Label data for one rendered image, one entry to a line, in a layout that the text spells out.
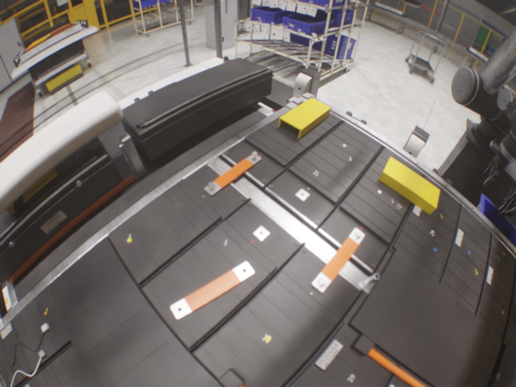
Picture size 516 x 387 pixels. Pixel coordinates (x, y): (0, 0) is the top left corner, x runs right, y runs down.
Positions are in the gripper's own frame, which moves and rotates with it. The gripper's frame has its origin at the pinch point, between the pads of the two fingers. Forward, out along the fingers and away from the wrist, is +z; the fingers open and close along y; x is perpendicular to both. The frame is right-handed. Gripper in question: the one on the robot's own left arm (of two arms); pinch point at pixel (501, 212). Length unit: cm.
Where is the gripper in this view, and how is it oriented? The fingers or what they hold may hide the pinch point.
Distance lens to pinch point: 104.1
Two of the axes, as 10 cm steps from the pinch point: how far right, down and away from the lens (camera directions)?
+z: -0.4, 5.9, 8.1
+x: 7.2, 5.8, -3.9
